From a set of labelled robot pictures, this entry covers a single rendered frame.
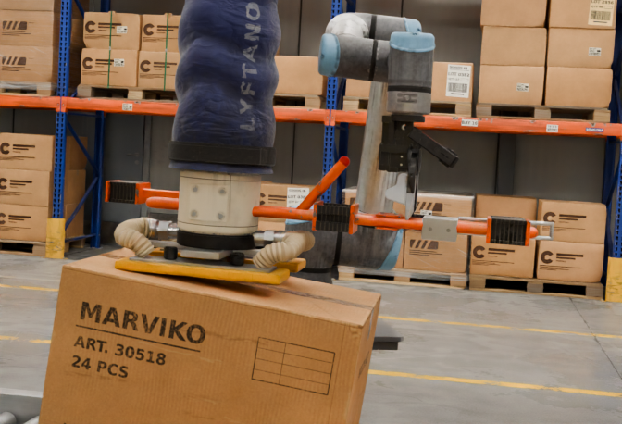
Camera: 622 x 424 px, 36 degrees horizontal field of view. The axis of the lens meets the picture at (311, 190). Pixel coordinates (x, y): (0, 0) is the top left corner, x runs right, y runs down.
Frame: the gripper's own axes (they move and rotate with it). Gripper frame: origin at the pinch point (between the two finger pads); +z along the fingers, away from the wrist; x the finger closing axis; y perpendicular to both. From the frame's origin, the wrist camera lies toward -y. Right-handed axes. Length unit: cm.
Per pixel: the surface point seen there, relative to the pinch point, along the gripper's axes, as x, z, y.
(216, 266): 13.9, 12.1, 37.0
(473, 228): 3.4, 1.8, -12.5
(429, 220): 3.5, 1.0, -3.7
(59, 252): -696, 107, 398
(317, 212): 5.6, 0.7, 18.8
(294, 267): -3.8, 13.3, 24.6
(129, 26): -711, -120, 343
